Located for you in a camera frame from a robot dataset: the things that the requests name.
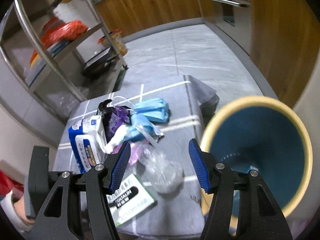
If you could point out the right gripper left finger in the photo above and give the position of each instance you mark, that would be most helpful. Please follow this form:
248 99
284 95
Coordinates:
60 214

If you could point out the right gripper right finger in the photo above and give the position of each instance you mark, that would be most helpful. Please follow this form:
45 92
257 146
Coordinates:
259 217

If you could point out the green white medicine box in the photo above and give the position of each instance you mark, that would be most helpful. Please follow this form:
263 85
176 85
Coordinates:
131 199

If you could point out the blue white wet-wipes pack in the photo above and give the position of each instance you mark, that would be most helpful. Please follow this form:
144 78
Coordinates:
88 142

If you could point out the pink plastic wrapper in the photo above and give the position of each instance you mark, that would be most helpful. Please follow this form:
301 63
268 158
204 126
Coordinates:
137 149

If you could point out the white tissue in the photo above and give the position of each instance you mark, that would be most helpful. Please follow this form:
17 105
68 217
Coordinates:
117 139

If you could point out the light blue plastic wrapper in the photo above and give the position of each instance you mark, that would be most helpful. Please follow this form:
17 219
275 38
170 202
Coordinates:
142 128

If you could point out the clear plastic bottle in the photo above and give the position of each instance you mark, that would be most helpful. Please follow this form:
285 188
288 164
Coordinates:
164 175

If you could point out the purple snack wrapper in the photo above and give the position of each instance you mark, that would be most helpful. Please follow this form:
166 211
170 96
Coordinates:
113 118

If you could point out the black plastic bag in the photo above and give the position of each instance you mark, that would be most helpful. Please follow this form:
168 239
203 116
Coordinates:
103 106

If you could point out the blue face mask stack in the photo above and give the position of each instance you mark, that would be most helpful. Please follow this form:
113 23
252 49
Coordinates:
156 109

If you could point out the wooden kitchen cabinets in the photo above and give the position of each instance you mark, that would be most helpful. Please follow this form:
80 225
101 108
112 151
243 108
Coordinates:
281 37

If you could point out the person's left hand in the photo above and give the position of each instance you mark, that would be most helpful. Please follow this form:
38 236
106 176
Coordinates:
20 210

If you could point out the blue bin with yellow rim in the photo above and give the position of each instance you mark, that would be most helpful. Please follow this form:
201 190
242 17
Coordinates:
262 133

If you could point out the black baking tray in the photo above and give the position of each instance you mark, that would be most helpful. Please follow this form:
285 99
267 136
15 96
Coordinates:
99 64

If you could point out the orange lidded snack jar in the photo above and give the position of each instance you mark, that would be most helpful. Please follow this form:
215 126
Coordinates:
117 39

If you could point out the stainless steel shelf rack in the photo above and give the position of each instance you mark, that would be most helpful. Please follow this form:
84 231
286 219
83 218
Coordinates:
59 41

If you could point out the red plastic bag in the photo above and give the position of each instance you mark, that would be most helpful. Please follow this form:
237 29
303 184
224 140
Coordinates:
56 30

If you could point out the stainless oven with handles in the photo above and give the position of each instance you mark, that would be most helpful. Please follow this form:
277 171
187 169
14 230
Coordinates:
234 18

